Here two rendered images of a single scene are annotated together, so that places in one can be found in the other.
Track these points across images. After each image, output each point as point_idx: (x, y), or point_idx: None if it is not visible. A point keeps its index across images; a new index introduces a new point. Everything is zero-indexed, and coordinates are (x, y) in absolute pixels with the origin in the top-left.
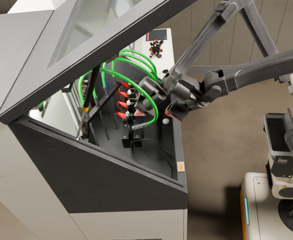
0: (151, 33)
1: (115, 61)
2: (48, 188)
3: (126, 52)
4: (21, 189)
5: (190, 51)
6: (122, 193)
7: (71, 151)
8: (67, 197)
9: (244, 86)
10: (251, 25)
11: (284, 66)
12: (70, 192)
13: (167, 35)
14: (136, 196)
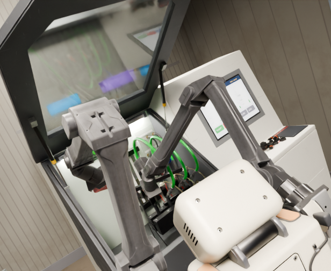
0: (286, 129)
1: (179, 147)
2: (76, 227)
3: (196, 140)
4: (71, 222)
5: (164, 135)
6: (99, 258)
7: (61, 195)
8: (86, 244)
9: (76, 159)
10: (216, 110)
11: (74, 142)
12: (83, 238)
13: (300, 133)
14: (106, 268)
